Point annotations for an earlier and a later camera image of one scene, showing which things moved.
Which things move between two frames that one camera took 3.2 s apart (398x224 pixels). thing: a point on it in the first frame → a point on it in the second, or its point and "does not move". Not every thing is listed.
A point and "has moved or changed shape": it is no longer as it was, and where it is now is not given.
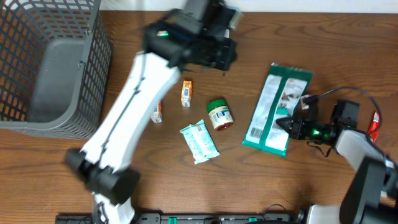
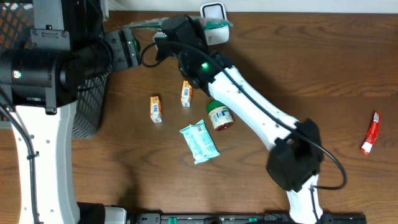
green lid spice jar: (220, 114) does not move
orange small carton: (157, 116) does not move
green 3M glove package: (279, 97) has moved or changed shape
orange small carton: (186, 93) does not move
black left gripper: (229, 53) → (123, 50)
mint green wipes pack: (200, 142) does not move
